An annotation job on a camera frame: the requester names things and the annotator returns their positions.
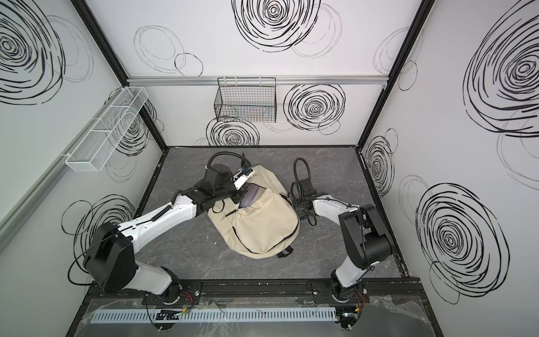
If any purple pencil case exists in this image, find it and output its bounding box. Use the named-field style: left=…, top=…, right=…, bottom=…
left=239, top=185, right=265, bottom=209

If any cream canvas backpack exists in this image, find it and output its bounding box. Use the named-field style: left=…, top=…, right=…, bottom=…
left=208, top=165, right=300, bottom=259

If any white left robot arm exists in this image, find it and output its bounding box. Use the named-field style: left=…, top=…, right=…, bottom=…
left=83, top=163, right=253, bottom=306

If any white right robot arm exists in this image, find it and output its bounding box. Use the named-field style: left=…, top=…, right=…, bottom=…
left=289, top=178, right=395, bottom=303

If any black wire wall basket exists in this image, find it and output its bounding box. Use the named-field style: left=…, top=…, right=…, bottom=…
left=213, top=77, right=277, bottom=123

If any white slotted cable duct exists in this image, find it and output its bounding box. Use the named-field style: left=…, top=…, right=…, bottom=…
left=90, top=308, right=338, bottom=324

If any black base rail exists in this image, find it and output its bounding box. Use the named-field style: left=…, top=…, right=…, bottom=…
left=88, top=277, right=424, bottom=306

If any white mesh wall shelf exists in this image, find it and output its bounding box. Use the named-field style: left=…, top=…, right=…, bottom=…
left=65, top=87, right=149, bottom=173

